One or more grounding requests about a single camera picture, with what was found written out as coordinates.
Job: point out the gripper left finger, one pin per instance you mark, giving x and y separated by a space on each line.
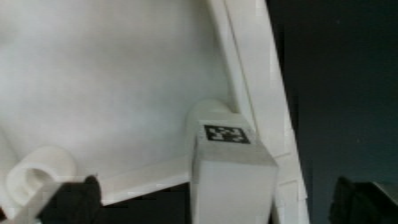
65 204

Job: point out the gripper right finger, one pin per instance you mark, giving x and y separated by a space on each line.
365 203

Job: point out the white table leg front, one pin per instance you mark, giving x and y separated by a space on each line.
233 168

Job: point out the white square table top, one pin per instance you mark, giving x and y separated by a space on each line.
111 63

